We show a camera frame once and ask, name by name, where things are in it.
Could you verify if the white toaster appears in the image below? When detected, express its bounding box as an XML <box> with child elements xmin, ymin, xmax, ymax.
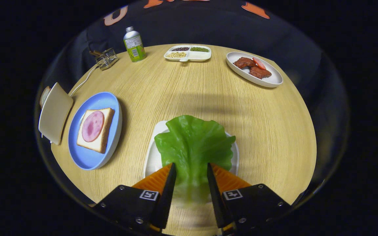
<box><xmin>38</xmin><ymin>82</ymin><xmax>74</xmax><ymax>146</ymax></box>

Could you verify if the white square plate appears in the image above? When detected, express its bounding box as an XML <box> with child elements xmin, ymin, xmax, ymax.
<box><xmin>143</xmin><ymin>120</ymin><xmax>240</xmax><ymax>179</ymax></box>

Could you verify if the black backdrop cloth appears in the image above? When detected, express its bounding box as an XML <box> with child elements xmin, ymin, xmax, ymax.
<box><xmin>38</xmin><ymin>0</ymin><xmax>348</xmax><ymax>197</ymax></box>

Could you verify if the metal bottle with green label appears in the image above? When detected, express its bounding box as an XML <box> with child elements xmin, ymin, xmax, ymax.
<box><xmin>123</xmin><ymin>26</ymin><xmax>147</xmax><ymax>63</ymax></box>

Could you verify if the white divided dish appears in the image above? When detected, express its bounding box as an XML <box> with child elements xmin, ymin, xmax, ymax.
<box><xmin>164</xmin><ymin>45</ymin><xmax>212</xmax><ymax>62</ymax></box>

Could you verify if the plain bread slice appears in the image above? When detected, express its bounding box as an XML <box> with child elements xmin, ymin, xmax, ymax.
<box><xmin>39</xmin><ymin>86</ymin><xmax>52</xmax><ymax>109</ymax></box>

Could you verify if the white power cable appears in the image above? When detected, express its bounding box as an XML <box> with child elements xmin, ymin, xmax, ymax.
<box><xmin>68</xmin><ymin>65</ymin><xmax>100</xmax><ymax>98</ymax></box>

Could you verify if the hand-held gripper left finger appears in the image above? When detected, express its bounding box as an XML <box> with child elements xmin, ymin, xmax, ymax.
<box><xmin>91</xmin><ymin>162</ymin><xmax>177</xmax><ymax>236</ymax></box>

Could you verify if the blue round plate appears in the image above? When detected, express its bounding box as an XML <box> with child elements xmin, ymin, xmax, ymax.
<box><xmin>68</xmin><ymin>91</ymin><xmax>123</xmax><ymax>171</ymax></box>

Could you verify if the brown meat slice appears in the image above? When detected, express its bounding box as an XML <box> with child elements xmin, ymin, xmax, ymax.
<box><xmin>234</xmin><ymin>57</ymin><xmax>257</xmax><ymax>69</ymax></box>
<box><xmin>249</xmin><ymin>66</ymin><xmax>272</xmax><ymax>79</ymax></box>

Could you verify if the white oval plate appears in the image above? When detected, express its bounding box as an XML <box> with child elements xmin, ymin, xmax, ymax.
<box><xmin>226</xmin><ymin>51</ymin><xmax>284</xmax><ymax>88</ymax></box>

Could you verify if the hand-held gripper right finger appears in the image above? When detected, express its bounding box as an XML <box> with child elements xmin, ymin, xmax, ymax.
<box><xmin>206</xmin><ymin>162</ymin><xmax>292</xmax><ymax>236</ymax></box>

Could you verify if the green lettuce leaf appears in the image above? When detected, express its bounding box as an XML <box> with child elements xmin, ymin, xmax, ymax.
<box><xmin>154</xmin><ymin>115</ymin><xmax>236</xmax><ymax>205</ymax></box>

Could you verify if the pink ham slice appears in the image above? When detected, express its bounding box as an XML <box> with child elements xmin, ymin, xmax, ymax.
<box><xmin>82</xmin><ymin>111</ymin><xmax>105</xmax><ymax>143</ymax></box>

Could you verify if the metal wire basket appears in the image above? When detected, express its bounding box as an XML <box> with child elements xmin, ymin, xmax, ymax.
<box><xmin>94</xmin><ymin>48</ymin><xmax>118</xmax><ymax>71</ymax></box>

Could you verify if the toast slice with ham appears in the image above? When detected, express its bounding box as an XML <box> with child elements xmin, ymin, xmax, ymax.
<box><xmin>76</xmin><ymin>108</ymin><xmax>115</xmax><ymax>154</ymax></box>

